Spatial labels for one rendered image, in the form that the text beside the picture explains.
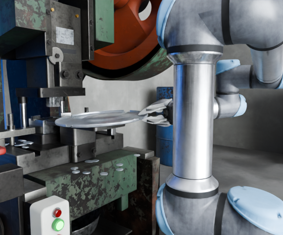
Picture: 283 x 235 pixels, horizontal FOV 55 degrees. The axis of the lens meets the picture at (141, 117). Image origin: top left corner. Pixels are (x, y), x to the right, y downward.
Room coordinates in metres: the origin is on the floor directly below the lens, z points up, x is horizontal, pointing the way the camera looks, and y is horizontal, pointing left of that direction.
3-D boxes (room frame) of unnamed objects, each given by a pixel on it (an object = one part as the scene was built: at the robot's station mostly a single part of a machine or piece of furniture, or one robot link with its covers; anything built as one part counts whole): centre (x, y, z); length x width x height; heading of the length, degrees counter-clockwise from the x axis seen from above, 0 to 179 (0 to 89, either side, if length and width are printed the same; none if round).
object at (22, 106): (0.97, 0.43, 0.80); 0.02 x 0.02 x 0.14
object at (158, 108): (0.86, -0.04, 0.82); 0.09 x 0.06 x 0.03; 104
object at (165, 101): (0.89, -0.08, 0.83); 0.09 x 0.02 x 0.05; 104
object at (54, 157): (1.00, 0.33, 0.67); 0.45 x 0.30 x 0.06; 142
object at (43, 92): (1.00, 0.33, 0.86); 0.20 x 0.16 x 0.05; 142
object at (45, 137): (1.00, 0.33, 0.72); 0.20 x 0.16 x 0.03; 142
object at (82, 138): (0.89, 0.19, 0.72); 0.25 x 0.14 x 0.14; 52
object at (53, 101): (0.99, 0.32, 0.84); 0.05 x 0.03 x 0.04; 142
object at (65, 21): (0.97, 0.29, 1.04); 0.17 x 0.15 x 0.30; 52
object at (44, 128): (1.00, 0.32, 0.76); 0.15 x 0.09 x 0.05; 142
